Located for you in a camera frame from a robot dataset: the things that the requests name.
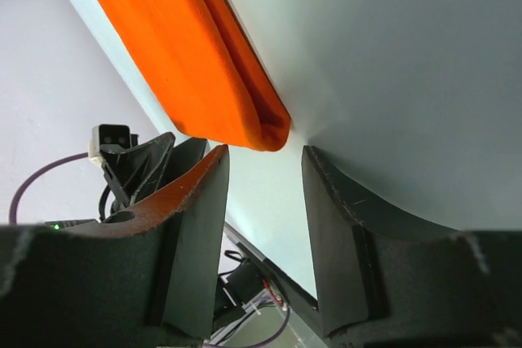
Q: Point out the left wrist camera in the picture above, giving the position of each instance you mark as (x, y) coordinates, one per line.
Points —
(112, 135)

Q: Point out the orange t-shirt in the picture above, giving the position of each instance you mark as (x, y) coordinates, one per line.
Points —
(199, 64)

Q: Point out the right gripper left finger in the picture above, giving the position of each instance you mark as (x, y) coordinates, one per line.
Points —
(146, 280)

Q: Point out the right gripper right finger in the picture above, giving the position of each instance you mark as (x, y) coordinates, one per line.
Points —
(387, 278)

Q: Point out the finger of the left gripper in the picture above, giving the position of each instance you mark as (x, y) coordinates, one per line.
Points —
(129, 171)
(182, 159)

